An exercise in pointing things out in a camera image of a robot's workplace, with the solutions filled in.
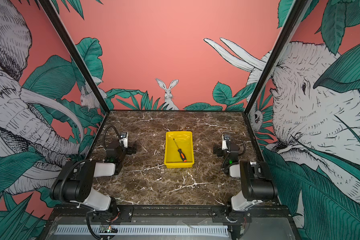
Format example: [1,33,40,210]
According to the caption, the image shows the orange black screwdriver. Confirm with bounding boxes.
[173,139,187,162]

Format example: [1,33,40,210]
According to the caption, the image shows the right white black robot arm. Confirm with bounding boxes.
[212,140,278,224]

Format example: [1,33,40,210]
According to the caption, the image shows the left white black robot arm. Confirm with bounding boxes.
[50,143,137,222]

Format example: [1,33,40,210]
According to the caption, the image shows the yellow plastic bin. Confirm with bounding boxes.
[164,131,195,169]

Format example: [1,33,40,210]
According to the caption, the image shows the small green circuit board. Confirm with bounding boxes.
[99,225,119,235]

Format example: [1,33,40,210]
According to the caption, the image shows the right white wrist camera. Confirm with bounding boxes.
[222,134,231,150]

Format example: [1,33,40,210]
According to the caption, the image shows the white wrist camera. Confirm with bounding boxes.
[222,134,231,150]
[119,132,129,148]

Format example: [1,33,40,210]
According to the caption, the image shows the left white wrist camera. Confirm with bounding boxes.
[119,132,129,148]

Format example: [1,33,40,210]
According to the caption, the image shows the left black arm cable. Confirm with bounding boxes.
[103,125,121,149]

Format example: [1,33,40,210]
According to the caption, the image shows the black front mounting rail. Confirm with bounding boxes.
[49,204,292,224]

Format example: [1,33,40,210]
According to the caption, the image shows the white slotted cable duct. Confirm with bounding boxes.
[54,224,230,237]

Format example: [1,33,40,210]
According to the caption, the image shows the left black frame post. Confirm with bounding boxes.
[39,0,110,114]

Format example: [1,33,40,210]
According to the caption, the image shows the black frame post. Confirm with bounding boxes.
[39,0,110,114]
[244,0,312,117]

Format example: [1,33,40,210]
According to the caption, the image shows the right black frame post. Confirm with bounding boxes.
[244,0,312,117]

